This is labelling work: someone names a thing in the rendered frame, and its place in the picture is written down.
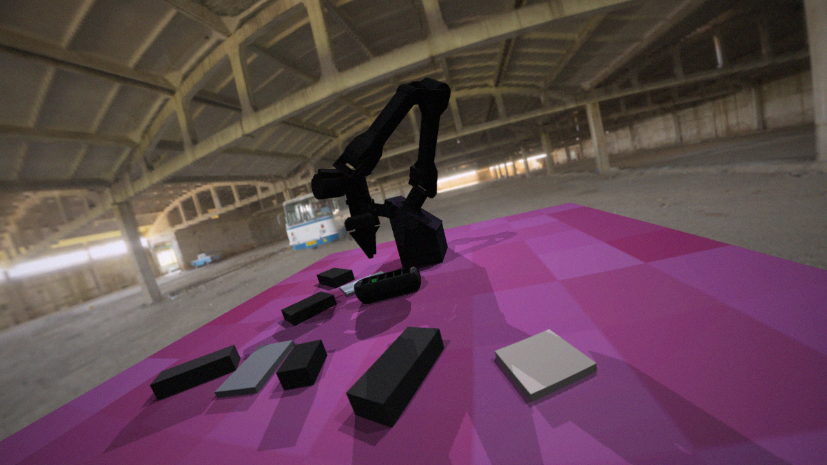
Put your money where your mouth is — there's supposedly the white flat rectangular plate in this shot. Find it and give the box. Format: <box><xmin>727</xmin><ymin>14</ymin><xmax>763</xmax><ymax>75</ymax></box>
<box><xmin>340</xmin><ymin>271</ymin><xmax>383</xmax><ymax>295</ymax></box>

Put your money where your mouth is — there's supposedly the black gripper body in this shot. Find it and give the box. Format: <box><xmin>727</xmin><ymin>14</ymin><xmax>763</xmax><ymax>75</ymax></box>
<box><xmin>344</xmin><ymin>192</ymin><xmax>380</xmax><ymax>231</ymax></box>

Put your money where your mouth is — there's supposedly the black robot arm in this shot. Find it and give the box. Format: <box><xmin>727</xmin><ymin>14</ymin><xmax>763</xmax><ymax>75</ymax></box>
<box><xmin>311</xmin><ymin>77</ymin><xmax>451</xmax><ymax>219</ymax></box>

